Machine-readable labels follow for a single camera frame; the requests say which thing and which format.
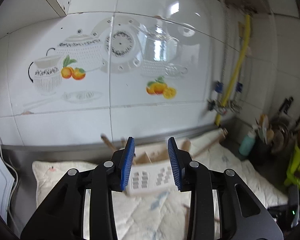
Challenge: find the wooden chopstick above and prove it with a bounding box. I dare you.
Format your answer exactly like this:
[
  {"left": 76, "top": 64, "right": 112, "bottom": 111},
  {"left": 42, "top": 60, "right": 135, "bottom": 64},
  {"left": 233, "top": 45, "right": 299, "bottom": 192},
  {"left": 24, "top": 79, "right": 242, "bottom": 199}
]
[
  {"left": 190, "top": 128, "right": 228, "bottom": 158},
  {"left": 136, "top": 142, "right": 169, "bottom": 163},
  {"left": 134, "top": 152, "right": 151, "bottom": 165},
  {"left": 100, "top": 134, "right": 117, "bottom": 152}
]

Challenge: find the beige plastic utensil holder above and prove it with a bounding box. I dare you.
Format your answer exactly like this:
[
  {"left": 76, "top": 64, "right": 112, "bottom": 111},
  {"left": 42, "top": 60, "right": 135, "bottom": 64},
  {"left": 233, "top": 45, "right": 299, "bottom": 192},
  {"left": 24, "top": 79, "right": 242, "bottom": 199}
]
[{"left": 125, "top": 155, "right": 175, "bottom": 196}]

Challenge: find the white quilted mat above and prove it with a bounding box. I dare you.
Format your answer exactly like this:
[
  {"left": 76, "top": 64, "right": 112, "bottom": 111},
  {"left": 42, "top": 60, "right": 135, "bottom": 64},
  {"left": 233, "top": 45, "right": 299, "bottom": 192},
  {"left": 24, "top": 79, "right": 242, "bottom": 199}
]
[{"left": 31, "top": 129, "right": 289, "bottom": 240}]

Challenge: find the teal soap bottle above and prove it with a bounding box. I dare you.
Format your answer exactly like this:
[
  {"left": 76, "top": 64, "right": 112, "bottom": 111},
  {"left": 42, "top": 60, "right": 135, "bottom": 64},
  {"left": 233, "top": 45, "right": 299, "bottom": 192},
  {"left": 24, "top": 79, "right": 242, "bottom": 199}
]
[{"left": 238, "top": 125, "right": 258, "bottom": 157}]

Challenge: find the metal water valve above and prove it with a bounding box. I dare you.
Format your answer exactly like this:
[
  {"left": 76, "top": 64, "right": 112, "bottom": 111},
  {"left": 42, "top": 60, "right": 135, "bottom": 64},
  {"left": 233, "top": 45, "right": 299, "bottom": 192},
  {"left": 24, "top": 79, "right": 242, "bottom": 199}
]
[
  {"left": 228, "top": 82, "right": 243, "bottom": 114},
  {"left": 208, "top": 81, "right": 228, "bottom": 116}
]

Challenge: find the green plastic basket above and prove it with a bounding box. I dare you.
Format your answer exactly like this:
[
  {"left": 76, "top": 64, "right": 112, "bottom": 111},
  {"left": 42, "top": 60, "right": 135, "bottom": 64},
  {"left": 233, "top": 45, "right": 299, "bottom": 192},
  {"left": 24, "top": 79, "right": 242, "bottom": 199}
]
[{"left": 284, "top": 142, "right": 300, "bottom": 190}]

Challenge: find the yellow gas hose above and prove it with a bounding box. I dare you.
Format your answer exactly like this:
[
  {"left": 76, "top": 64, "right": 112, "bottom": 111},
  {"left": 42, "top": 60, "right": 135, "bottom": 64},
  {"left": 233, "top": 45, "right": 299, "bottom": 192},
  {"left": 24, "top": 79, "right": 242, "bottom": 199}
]
[{"left": 214, "top": 13, "right": 252, "bottom": 127}]

